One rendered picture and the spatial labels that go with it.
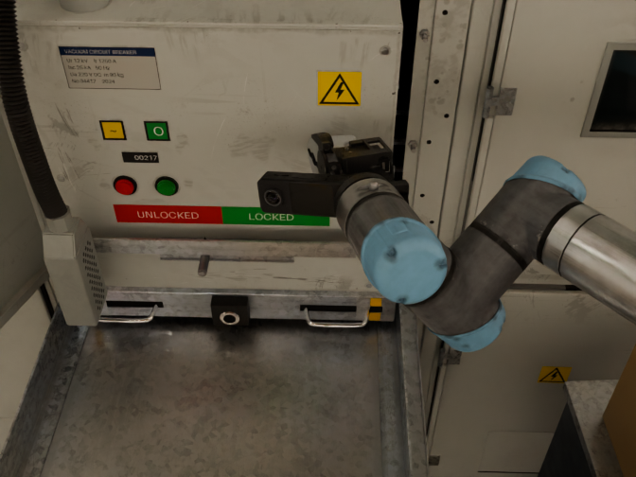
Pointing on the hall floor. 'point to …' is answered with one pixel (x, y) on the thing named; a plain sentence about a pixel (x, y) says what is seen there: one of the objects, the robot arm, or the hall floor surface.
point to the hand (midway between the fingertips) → (309, 147)
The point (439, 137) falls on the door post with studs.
